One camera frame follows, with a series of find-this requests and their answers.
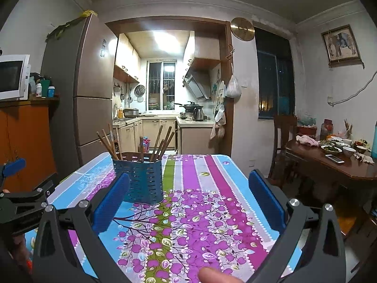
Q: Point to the dark window with blue frame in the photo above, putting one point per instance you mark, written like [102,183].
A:
[275,74]

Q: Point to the white plastic bag hanging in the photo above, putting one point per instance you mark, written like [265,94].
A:
[233,89]

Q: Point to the white bowl of greens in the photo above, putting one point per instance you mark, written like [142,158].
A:
[331,150]

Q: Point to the white microwave oven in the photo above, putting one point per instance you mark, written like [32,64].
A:
[14,77]

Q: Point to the colourful floral tablecloth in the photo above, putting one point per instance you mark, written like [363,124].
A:
[207,217]

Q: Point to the steel kettle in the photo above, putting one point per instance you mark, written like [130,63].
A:
[198,114]

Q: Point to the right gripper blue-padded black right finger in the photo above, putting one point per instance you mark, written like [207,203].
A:
[323,255]

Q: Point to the orange wooden cabinet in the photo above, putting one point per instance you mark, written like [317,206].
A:
[25,133]

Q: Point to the smartphone on dining table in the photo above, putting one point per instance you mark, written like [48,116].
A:
[335,159]

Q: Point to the framed elephant picture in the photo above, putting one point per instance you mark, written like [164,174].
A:
[341,46]

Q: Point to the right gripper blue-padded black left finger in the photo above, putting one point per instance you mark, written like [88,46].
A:
[54,257]

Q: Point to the person's fingertip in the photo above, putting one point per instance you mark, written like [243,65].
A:
[211,275]

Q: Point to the steel range hood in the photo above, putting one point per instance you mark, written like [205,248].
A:
[198,83]

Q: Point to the blue perforated utensil holder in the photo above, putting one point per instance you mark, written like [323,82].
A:
[145,185]

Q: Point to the wooden dining chair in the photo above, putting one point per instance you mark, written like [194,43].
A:
[282,166]

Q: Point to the dark wooden dining table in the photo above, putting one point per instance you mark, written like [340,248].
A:
[313,167]

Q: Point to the silver refrigerator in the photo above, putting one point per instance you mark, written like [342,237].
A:
[79,61]

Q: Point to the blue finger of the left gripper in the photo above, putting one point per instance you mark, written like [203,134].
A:
[11,168]

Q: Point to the round brass wall clock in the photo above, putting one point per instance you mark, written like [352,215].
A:
[242,29]

